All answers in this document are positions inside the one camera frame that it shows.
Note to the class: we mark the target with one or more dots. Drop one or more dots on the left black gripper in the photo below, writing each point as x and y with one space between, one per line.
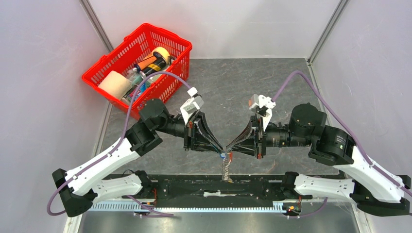
197 135

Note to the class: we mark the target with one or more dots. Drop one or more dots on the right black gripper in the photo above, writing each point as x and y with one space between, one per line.
249 141

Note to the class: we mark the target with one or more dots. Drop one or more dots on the metal key holder red handle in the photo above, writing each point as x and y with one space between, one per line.
225 168

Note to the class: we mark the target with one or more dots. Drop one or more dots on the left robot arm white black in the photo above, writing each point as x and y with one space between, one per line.
82 187

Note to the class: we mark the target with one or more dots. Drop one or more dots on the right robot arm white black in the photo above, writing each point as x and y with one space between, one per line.
373 190

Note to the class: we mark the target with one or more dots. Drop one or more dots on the red plastic basket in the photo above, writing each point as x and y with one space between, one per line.
134 48

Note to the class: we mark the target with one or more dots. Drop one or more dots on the orange black bottle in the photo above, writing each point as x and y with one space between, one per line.
157 65

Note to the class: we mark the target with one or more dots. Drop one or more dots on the masking tape roll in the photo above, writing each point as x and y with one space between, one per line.
163 53

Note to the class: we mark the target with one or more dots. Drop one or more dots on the beige paper roll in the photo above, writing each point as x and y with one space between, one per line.
115 84

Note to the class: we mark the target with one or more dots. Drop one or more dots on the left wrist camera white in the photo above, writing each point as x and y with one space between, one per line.
193 104

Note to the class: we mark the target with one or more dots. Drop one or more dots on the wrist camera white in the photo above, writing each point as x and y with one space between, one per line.
262 106
193 104

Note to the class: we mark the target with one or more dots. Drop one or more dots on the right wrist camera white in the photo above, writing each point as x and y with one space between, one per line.
262 106

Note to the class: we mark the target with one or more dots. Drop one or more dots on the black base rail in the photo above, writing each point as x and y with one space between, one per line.
209 191

